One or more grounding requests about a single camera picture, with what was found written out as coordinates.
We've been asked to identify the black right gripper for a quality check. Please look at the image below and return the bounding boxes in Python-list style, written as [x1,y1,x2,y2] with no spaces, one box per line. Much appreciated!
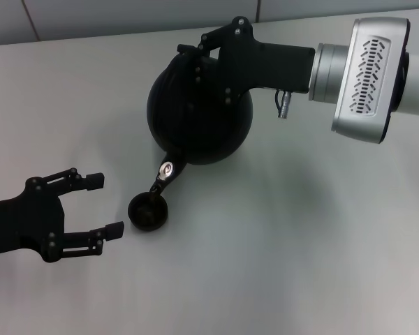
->
[177,16,316,106]

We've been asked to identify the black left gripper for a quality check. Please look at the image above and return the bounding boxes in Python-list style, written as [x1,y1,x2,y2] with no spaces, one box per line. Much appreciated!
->
[0,167,126,264]

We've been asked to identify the black round teapot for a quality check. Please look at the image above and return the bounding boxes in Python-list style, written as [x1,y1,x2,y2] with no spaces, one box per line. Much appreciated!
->
[146,44,256,196]

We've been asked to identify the right gripper connector cable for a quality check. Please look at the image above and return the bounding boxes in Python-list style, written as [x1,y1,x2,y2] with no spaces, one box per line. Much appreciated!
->
[274,89,292,120]

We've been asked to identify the small dark teacup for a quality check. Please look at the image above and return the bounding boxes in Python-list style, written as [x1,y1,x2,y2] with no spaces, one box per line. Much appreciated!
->
[127,193,169,232]

